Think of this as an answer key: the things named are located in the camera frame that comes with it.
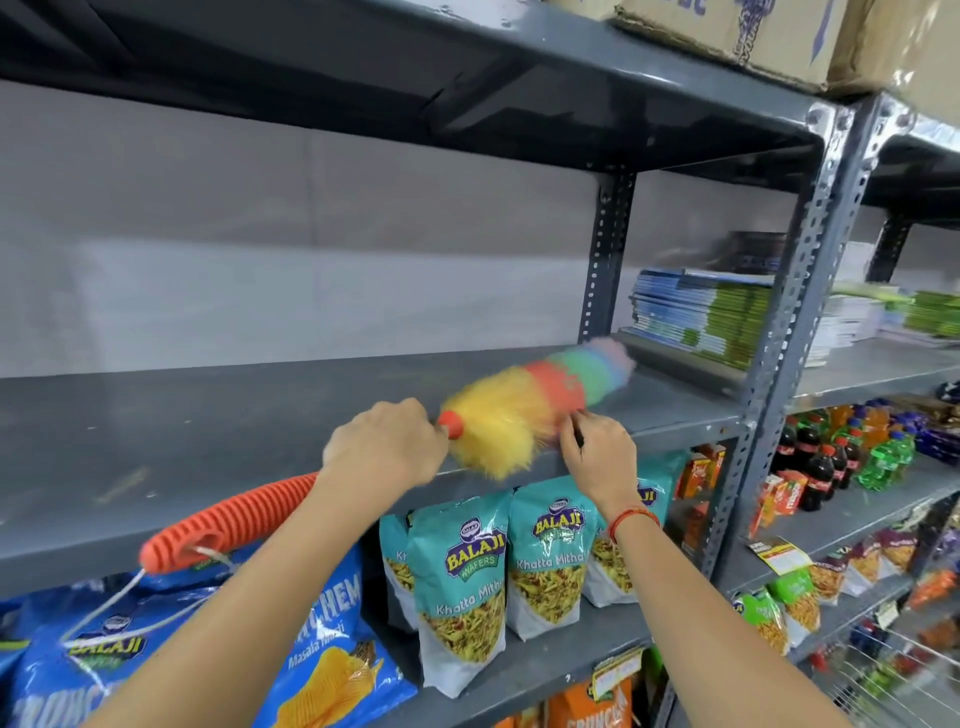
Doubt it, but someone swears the multicolour duster with orange handle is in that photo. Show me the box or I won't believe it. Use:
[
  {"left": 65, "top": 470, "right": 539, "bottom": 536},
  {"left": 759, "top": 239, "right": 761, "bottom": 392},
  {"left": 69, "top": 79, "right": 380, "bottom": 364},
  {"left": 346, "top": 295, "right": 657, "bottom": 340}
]
[{"left": 60, "top": 336, "right": 638, "bottom": 652}]

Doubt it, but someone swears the row of soft drink bottles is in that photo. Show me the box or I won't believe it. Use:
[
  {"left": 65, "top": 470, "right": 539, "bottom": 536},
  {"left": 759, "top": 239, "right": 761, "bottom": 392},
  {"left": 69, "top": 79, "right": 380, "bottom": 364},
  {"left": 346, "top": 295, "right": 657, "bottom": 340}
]
[{"left": 771, "top": 402, "right": 921, "bottom": 514}]

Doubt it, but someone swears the pile of dark blue packets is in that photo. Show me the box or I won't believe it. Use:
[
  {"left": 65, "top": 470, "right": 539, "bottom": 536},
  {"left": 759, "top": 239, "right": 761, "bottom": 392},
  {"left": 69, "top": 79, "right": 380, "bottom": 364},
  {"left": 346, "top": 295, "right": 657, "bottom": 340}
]
[{"left": 898, "top": 381, "right": 960, "bottom": 468}]

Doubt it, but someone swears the blue chips packet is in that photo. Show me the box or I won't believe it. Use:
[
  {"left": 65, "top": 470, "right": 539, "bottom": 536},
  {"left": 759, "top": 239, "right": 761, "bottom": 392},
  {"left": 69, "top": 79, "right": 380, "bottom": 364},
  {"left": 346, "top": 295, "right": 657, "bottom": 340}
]
[
  {"left": 9, "top": 579, "right": 250, "bottom": 728},
  {"left": 253, "top": 549, "right": 419, "bottom": 728}
]

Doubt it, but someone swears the red thread wrist band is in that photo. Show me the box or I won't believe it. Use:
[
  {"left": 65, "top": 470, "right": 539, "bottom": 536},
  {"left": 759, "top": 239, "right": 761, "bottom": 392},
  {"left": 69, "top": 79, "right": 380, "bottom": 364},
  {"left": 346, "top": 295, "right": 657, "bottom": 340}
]
[{"left": 608, "top": 507, "right": 662, "bottom": 546}]

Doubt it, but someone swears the stack of blue green notebooks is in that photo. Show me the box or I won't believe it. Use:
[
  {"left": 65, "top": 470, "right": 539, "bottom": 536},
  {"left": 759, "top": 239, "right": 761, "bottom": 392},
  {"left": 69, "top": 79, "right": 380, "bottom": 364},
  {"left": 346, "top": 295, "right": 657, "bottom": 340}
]
[{"left": 627, "top": 267, "right": 778, "bottom": 373}]

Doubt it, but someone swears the row of maroon snack packets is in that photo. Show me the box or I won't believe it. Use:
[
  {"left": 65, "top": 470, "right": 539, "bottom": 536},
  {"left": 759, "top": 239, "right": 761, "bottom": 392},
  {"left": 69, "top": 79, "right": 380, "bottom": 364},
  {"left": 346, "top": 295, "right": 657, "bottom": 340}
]
[{"left": 808, "top": 527, "right": 918, "bottom": 603}]

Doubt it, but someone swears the person's left forearm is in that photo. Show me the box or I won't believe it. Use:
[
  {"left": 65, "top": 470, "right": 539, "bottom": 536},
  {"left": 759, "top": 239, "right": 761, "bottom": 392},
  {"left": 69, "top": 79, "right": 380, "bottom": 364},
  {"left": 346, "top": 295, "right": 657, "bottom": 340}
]
[{"left": 81, "top": 471, "right": 399, "bottom": 728}]

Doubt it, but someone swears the plain cardboard box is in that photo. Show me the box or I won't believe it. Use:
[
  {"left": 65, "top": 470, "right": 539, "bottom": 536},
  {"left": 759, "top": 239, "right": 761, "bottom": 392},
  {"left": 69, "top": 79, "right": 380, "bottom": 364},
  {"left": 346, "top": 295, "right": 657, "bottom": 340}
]
[{"left": 827, "top": 0, "right": 960, "bottom": 127}]

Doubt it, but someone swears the orange snack packet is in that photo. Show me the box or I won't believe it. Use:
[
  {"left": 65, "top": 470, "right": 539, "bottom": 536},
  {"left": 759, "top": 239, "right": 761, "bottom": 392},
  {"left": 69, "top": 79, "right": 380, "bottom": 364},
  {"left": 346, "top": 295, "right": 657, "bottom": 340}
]
[{"left": 546, "top": 677, "right": 636, "bottom": 728}]

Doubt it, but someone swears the orange juice carton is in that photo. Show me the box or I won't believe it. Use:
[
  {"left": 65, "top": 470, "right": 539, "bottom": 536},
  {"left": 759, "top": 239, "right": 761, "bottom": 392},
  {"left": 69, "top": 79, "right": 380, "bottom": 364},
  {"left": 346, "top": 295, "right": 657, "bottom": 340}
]
[
  {"left": 677, "top": 443, "right": 728, "bottom": 501},
  {"left": 752, "top": 470, "right": 809, "bottom": 539}
]

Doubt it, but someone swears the stack of white books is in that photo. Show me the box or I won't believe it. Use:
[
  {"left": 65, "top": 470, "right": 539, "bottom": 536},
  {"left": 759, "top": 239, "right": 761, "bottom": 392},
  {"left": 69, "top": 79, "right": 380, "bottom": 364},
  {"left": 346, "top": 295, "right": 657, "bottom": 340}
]
[{"left": 808, "top": 293, "right": 888, "bottom": 369}]

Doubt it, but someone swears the stack of dark books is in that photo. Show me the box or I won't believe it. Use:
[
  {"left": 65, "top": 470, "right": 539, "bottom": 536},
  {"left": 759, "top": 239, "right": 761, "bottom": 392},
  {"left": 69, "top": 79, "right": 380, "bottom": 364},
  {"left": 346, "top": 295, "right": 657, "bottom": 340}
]
[{"left": 723, "top": 230, "right": 789, "bottom": 276}]

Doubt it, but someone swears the person's left hand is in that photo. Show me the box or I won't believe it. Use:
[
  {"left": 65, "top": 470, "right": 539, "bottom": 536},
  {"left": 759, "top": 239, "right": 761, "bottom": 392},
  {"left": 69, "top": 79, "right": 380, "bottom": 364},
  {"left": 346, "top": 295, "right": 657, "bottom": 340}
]
[{"left": 322, "top": 398, "right": 450, "bottom": 498}]

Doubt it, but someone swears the white wire basket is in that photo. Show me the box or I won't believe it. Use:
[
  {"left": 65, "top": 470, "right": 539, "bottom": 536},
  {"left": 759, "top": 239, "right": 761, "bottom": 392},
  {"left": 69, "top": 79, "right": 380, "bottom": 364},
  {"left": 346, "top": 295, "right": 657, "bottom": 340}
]
[{"left": 808, "top": 621, "right": 960, "bottom": 728}]

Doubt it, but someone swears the person's right forearm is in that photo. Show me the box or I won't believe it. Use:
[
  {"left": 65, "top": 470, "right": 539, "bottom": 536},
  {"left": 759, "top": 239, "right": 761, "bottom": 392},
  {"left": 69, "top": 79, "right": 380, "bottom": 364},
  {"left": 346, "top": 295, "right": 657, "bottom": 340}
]
[{"left": 606, "top": 506, "right": 852, "bottom": 728}]

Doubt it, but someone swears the printed cardboard box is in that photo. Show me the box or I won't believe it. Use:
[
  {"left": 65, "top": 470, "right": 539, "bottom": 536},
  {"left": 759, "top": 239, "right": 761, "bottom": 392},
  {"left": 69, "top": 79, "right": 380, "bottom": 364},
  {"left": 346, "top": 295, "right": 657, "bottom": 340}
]
[{"left": 613, "top": 0, "right": 850, "bottom": 93}]

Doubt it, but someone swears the yellow shelf price label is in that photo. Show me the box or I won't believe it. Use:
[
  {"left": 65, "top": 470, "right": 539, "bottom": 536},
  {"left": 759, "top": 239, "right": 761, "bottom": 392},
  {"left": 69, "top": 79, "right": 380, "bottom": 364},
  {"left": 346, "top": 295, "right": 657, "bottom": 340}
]
[
  {"left": 748, "top": 535, "right": 813, "bottom": 576},
  {"left": 588, "top": 647, "right": 647, "bottom": 703}
]

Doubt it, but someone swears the person's right hand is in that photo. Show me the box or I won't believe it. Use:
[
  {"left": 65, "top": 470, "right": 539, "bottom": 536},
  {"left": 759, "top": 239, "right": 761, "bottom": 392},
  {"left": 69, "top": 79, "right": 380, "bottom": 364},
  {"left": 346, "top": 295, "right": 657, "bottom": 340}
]
[{"left": 558, "top": 410, "right": 641, "bottom": 520}]

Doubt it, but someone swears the teal snack packet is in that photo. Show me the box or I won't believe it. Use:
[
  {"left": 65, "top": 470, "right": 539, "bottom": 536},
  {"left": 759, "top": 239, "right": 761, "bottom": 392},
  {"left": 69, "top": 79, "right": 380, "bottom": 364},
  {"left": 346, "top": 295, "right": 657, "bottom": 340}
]
[
  {"left": 408, "top": 490, "right": 516, "bottom": 700},
  {"left": 507, "top": 475, "right": 602, "bottom": 643},
  {"left": 378, "top": 513, "right": 421, "bottom": 633},
  {"left": 583, "top": 450, "right": 689, "bottom": 609}
]

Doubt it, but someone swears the grey metal shelf rack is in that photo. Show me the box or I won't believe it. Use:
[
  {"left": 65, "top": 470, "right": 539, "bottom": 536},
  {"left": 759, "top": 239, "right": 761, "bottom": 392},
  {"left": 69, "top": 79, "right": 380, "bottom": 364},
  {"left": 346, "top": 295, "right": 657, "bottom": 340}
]
[
  {"left": 0, "top": 0, "right": 885, "bottom": 728},
  {"left": 712, "top": 93, "right": 960, "bottom": 728}
]

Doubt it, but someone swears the green snack packet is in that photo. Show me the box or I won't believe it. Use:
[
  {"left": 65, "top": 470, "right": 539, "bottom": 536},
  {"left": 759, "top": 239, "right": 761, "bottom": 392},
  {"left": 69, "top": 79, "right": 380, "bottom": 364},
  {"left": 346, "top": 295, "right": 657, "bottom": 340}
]
[
  {"left": 733, "top": 587, "right": 791, "bottom": 657},
  {"left": 768, "top": 567, "right": 824, "bottom": 648}
]

